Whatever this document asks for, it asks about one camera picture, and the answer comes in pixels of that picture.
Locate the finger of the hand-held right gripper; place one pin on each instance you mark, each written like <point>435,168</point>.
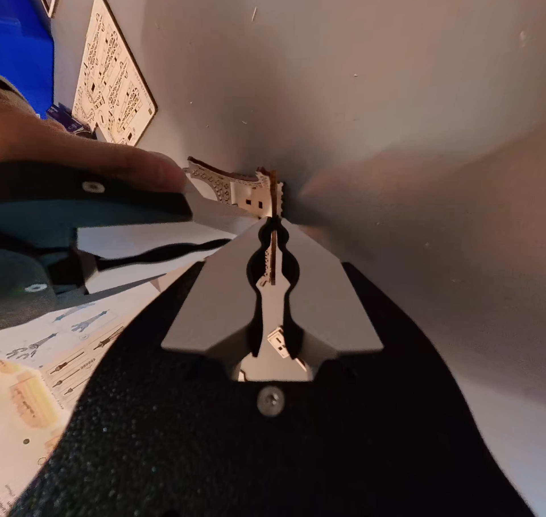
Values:
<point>128,276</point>
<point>170,234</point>

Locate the blue plastic box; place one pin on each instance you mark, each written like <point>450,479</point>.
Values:
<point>21,34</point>

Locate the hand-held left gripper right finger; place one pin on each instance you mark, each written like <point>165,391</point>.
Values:
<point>332,312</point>

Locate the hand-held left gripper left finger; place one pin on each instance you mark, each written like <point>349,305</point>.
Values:
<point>213,308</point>

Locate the small dark blue packet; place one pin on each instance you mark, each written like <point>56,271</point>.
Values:
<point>68,120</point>

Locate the small wooden puzzle piece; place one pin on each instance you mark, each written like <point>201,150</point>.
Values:
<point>279,341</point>

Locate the wooden tower base model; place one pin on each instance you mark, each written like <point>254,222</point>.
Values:
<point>222,184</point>

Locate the person's right hand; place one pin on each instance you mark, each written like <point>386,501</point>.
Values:
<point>64,145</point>

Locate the paper instruction sheet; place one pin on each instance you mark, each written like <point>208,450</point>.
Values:
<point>38,376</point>

